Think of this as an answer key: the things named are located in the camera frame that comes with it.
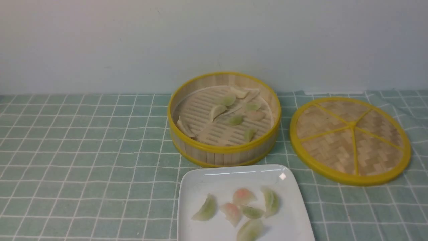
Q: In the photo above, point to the green dumpling centre in steamer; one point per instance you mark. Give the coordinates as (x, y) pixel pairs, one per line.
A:
(235, 120)

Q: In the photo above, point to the green dumpling centre on plate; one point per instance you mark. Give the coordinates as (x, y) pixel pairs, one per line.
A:
(251, 212)

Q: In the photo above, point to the green dumpling bottom on plate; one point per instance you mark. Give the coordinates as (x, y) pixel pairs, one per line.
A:
(251, 230)

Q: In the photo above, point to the white dumpling centre in steamer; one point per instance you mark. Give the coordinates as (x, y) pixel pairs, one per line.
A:
(216, 111)

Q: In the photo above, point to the bamboo steamer basket yellow rim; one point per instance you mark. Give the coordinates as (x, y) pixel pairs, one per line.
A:
(219, 144)

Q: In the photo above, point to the bamboo steamer lid yellow rim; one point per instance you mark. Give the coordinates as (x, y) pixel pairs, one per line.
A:
(349, 141)

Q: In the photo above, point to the pink dumpling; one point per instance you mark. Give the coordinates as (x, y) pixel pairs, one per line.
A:
(232, 213)
(243, 196)

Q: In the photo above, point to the green dumpling top in steamer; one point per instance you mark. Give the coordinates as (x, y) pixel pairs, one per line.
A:
(227, 100)

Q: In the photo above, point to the green dumpling in steamer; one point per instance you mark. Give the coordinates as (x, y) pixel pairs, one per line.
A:
(255, 106)
(227, 100)
(235, 120)
(249, 134)

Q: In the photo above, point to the green checked tablecloth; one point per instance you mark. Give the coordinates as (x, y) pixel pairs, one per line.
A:
(103, 167)

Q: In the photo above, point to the white dumpling in steamer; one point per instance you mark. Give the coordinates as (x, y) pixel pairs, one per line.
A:
(242, 93)
(216, 111)

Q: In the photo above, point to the green dumpling left on plate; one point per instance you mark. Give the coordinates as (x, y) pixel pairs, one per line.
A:
(207, 210)

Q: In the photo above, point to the white dumpling top in steamer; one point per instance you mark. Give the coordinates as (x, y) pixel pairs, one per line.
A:
(242, 93)

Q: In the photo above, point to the green dumpling on plate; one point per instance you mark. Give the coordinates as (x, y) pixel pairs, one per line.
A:
(251, 212)
(251, 230)
(272, 202)
(207, 210)

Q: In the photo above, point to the green dumpling right on plate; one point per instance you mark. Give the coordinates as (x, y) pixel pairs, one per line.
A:
(272, 202)

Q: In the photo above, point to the pale dumpling right in steamer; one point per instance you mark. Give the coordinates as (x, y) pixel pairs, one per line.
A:
(255, 115)

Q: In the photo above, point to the green dumpling bottom in steamer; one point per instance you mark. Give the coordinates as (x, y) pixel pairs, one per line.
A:
(249, 134)

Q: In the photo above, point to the white square plate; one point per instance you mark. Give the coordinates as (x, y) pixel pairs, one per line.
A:
(290, 223)

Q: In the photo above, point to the green dumpling right in steamer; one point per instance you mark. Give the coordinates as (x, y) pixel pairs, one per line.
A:
(255, 106)

